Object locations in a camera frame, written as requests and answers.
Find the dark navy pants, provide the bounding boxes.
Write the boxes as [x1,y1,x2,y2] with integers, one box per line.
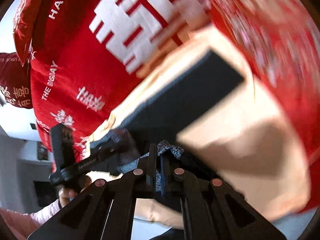
[89,49,245,176]

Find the pink sleeved left forearm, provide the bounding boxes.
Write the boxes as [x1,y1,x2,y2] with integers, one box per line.
[0,199,61,239]

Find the person's left hand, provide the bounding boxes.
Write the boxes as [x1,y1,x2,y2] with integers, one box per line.
[59,176,92,208]

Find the peach sofa cover cloth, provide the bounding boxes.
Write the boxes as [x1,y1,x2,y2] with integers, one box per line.
[88,27,311,220]

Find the red cushion with white characters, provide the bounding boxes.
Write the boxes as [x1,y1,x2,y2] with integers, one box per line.
[14,0,210,161]

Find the dark red patterned cushion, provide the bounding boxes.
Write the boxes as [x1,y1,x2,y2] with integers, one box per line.
[0,53,33,109]

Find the red embroidered floral cushion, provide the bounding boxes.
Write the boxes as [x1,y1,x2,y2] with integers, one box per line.
[210,0,319,209]

